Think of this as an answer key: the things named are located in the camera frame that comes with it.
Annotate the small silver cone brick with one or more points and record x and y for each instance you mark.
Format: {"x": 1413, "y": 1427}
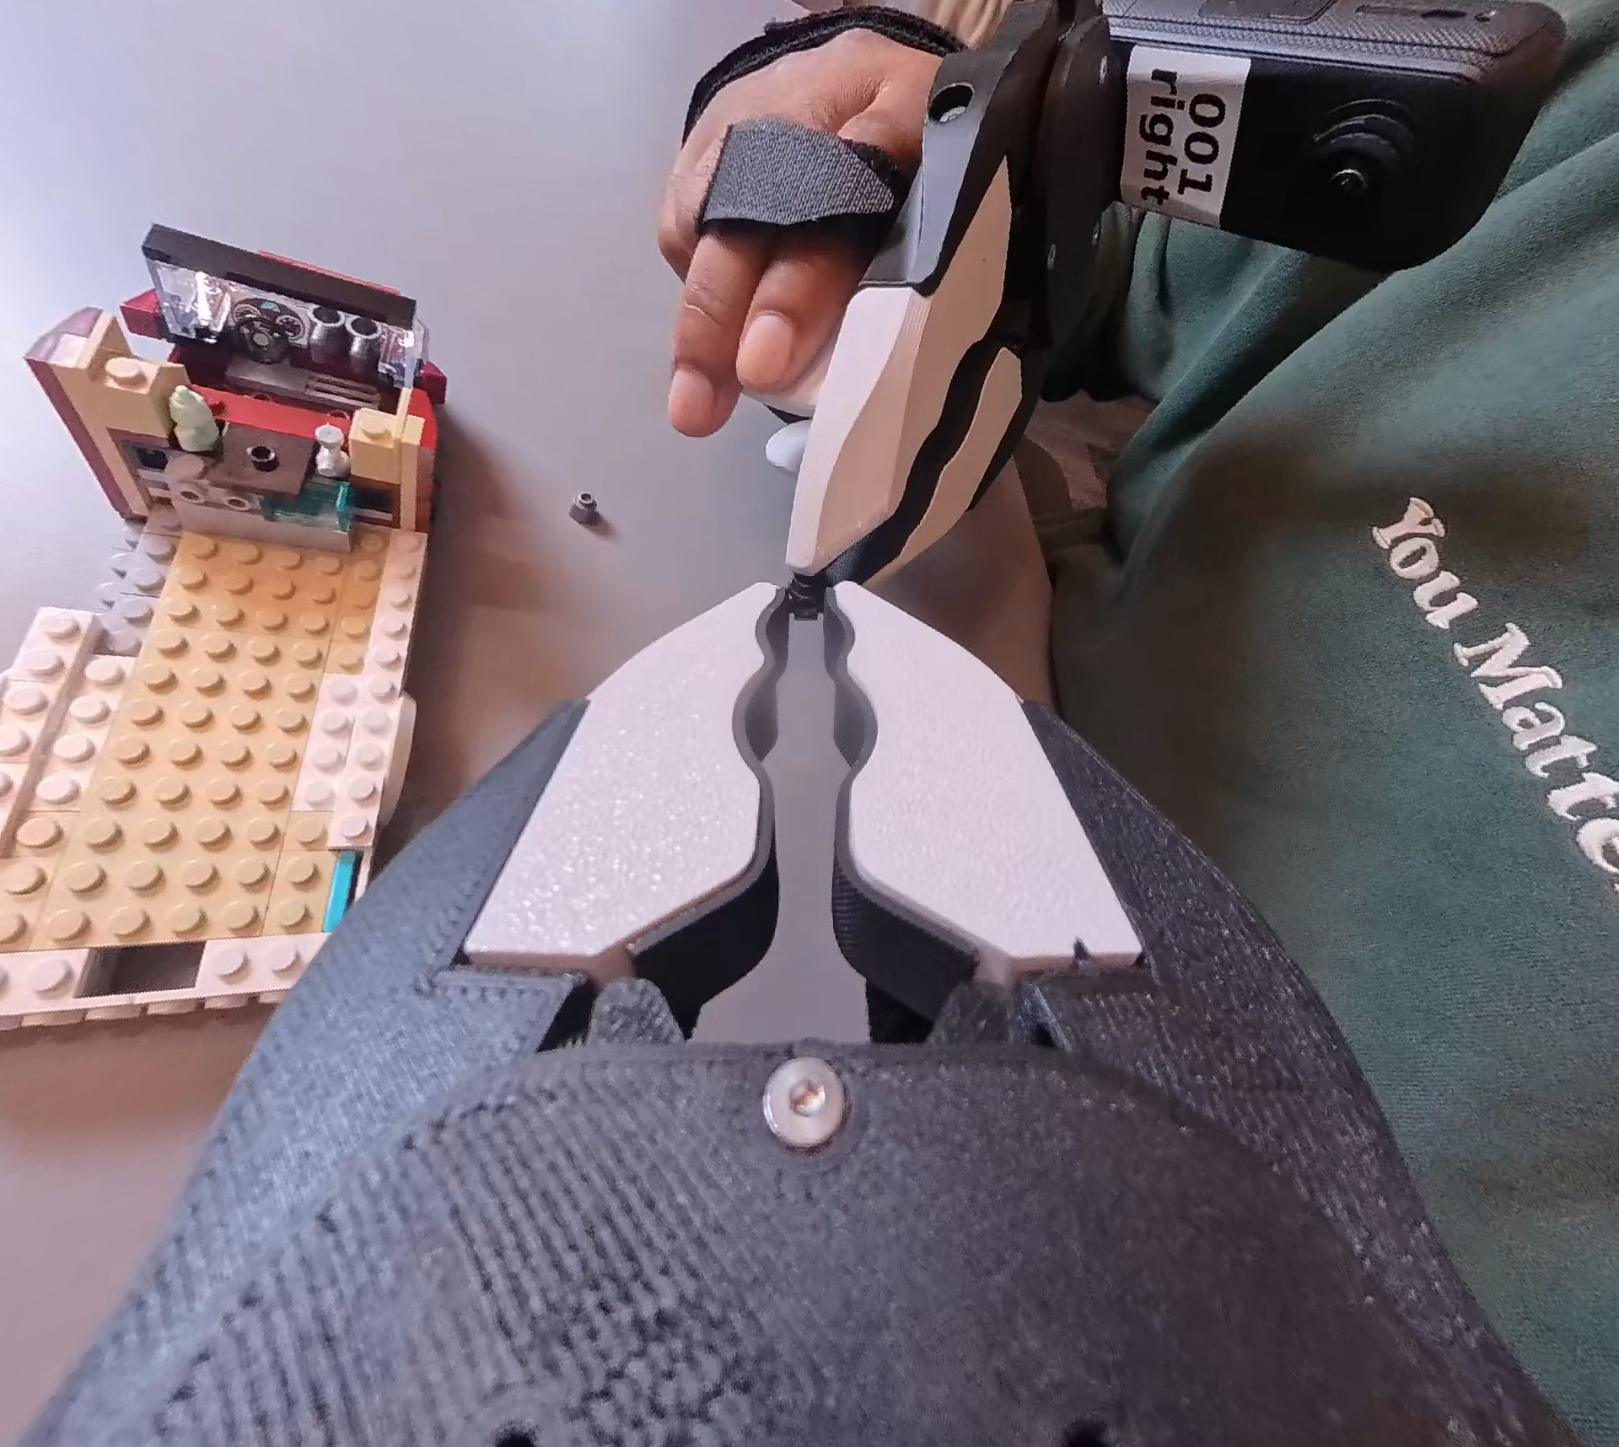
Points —
{"x": 586, "y": 512}

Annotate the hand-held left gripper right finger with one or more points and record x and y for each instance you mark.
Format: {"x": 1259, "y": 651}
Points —
{"x": 988, "y": 826}

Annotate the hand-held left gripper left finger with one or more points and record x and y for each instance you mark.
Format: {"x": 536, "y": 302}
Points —
{"x": 620, "y": 814}

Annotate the grey desk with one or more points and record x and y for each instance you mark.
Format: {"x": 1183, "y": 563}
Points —
{"x": 381, "y": 81}

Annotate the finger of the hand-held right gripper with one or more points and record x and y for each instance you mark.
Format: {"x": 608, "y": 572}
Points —
{"x": 981, "y": 435}
{"x": 861, "y": 396}

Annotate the tan white red brick vehicle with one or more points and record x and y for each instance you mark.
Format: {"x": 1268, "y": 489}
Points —
{"x": 190, "y": 713}

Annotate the person's right hand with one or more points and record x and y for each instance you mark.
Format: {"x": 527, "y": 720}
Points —
{"x": 760, "y": 308}

